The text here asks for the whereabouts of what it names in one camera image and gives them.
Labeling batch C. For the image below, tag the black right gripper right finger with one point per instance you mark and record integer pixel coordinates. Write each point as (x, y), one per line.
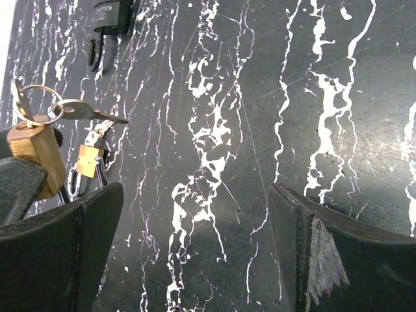
(328, 261)

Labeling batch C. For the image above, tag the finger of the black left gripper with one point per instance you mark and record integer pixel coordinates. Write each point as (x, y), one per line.
(21, 181)

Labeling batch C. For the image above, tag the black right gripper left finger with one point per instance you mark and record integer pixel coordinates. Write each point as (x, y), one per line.
(54, 261)

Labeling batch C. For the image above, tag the large brass padlock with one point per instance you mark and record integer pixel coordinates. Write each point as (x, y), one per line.
(38, 145)

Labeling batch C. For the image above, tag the small brass long-shackle padlock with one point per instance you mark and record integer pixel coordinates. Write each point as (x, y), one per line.
(84, 167)

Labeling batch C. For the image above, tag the silver round-headed key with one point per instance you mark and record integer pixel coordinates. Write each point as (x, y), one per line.
(20, 102)
(77, 109)

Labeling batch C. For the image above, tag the black padlock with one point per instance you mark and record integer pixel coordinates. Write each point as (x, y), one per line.
(111, 18)

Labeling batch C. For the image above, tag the small silver key bunch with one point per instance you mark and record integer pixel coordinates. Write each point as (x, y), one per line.
(97, 132)

